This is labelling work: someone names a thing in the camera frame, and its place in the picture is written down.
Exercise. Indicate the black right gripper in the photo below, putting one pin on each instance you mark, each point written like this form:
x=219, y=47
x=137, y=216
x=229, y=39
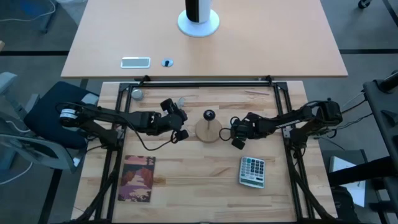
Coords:
x=252, y=127

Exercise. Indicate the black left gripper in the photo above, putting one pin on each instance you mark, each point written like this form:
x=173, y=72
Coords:
x=164, y=123

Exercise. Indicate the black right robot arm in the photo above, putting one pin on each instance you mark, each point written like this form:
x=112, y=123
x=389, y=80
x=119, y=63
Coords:
x=292, y=116

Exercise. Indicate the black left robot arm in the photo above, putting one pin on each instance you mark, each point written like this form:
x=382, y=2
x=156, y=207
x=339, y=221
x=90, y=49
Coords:
x=102, y=113

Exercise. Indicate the wooden base lamp stand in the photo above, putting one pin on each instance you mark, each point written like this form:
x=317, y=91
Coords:
x=208, y=132

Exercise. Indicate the pink pencil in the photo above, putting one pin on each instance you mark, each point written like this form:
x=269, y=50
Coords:
x=256, y=92

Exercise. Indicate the grey desk calculator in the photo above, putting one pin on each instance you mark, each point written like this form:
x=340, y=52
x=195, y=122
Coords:
x=252, y=171

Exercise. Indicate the silver smartphone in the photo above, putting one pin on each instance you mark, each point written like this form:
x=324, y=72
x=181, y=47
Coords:
x=135, y=62

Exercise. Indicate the illustrated landscape postcard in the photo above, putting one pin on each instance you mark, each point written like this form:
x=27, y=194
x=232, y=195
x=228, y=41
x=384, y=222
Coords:
x=136, y=179

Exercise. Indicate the white round stand base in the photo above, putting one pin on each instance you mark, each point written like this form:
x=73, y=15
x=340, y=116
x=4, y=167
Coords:
x=199, y=29

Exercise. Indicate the tan laminate side table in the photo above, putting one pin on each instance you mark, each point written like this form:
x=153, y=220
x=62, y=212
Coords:
x=264, y=37

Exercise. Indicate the dark blue office chair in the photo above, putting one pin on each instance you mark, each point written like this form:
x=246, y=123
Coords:
x=56, y=115

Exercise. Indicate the black bag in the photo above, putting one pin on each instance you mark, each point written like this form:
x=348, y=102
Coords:
x=343, y=205

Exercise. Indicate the white flat carton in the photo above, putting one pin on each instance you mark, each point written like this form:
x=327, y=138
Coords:
x=354, y=193

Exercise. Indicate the black equipment stand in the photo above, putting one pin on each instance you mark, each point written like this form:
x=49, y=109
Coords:
x=381, y=102

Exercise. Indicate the black caster wheel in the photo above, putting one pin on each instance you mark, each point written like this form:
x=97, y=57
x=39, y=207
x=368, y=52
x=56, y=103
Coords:
x=363, y=3

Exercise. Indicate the silver corner bracket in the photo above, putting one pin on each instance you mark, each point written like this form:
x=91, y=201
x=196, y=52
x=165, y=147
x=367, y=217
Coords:
x=286, y=133

